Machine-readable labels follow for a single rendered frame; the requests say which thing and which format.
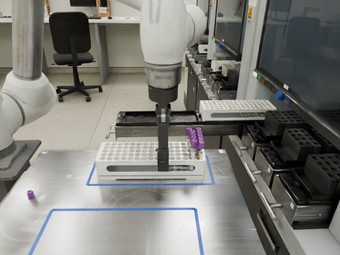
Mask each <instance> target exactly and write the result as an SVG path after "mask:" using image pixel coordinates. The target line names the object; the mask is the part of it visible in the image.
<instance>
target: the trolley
mask: <svg viewBox="0 0 340 255"><path fill-rule="evenodd" d="M98 151H99V149H43V150H42V151H41V152H40V153H39V155H38V156H37V157H36V159H35V160H34V162H33V163H32V164H31V166H30V167H29V168H28V170H27V171H24V172H23V174H22V175H21V176H20V178H19V179H18V180H17V182H16V183H15V184H14V186H13V187H12V188H11V189H10V191H9V192H8V193H7V195H6V196H5V197H4V199H3V200H2V201H1V203H0V255H267V254H266V252H265V249H264V247H263V244H262V242H261V239H260V236H259V234H258V231H257V229H256V226H255V224H254V221H253V219H252V216H251V214H250V211H249V208H248V206H247V203H246V201H245V198H244V196H243V193H242V191H241V188H240V185H239V183H238V180H237V178H236V175H235V173H234V170H233V167H232V164H231V162H230V159H229V157H228V154H227V152H226V150H225V149H204V153H205V158H206V165H205V176H204V179H202V180H187V179H116V180H98V178H97V171H96V164H95V159H96V156H97V154H98ZM28 190H33V192H34V195H35V198H34V199H31V200H29V199H28V197H27V191H28Z"/></svg>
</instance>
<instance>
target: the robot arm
mask: <svg viewBox="0 0 340 255"><path fill-rule="evenodd" d="M114 1H117V2H119V3H122V4H125V5H127V6H129V7H132V8H134V9H136V10H138V11H139V12H141V14H140V39H141V48H142V51H143V54H144V61H145V62H144V66H145V74H146V75H145V76H146V81H145V83H146V84H148V97H149V99H150V100H151V101H152V102H156V103H158V104H156V105H155V113H156V123H157V124H158V148H157V149H155V151H157V171H158V172H168V171H169V147H168V129H169V123H170V113H171V104H169V103H170V102H174V101H175V100H177V98H178V85H179V84H180V83H181V77H182V57H183V53H184V52H185V51H186V48H189V47H191V46H193V45H194V44H196V43H197V42H198V41H199V40H200V39H201V38H202V36H203V34H204V32H205V30H206V25H207V22H206V16H205V14H204V12H203V11H202V10H201V8H199V7H198V6H196V5H193V4H191V3H190V2H187V1H185V0H114ZM44 17H45V0H12V43H13V70H12V71H11V72H10V73H9V74H8V75H7V76H6V80H5V83H4V85H3V88H2V91H1V92H0V170H2V171H6V170H8V169H10V168H11V165H12V163H13V162H14V161H15V159H16V158H17V157H18V155H19V154H20V153H21V152H22V150H23V149H24V148H26V147H27V146H28V145H27V142H15V141H14V138H13V134H14V133H15V132H16V131H17V130H18V129H19V128H20V127H22V126H25V125H27V124H29V123H32V122H34V121H36V120H38V119H39V118H41V117H43V116H44V115H46V114H47V113H49V112H50V111H51V110H52V108H53V107H54V105H55V104H56V101H57V93H56V90H55V88H54V87H53V85H52V84H51V83H50V82H49V80H48V78H47V77H46V76H45V75H44V74H43V73H42V63H43V41H44Z"/></svg>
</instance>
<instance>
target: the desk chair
mask: <svg viewBox="0 0 340 255"><path fill-rule="evenodd" d="M49 24H50V30H51V35H52V41H53V46H54V50H55V51H56V52H57V53H55V54H54V55H53V57H54V62H55V64H56V65H68V66H69V67H70V66H72V68H73V77H74V86H57V89H56V93H57V94H59V93H60V92H61V90H60V89H65V90H67V91H65V92H63V93H61V94H59V95H58V98H59V102H60V101H62V102H63V96H66V95H68V94H71V93H74V92H76V91H78V92H80V93H82V94H83V95H85V96H87V97H86V101H87V102H90V101H91V98H90V97H89V96H90V95H89V93H87V92H86V91H85V90H87V89H96V88H98V90H99V92H100V91H101V92H103V91H102V87H101V85H94V86H85V85H84V83H83V81H81V82H80V81H79V76H78V72H77V66H81V65H82V64H84V63H92V62H96V61H93V59H94V57H93V56H92V55H91V53H90V52H89V50H90V49H91V37H90V27H89V19H88V17H87V15H86V14H85V13H83V12H54V13H52V14H50V16H49ZM55 64H51V65H55Z"/></svg>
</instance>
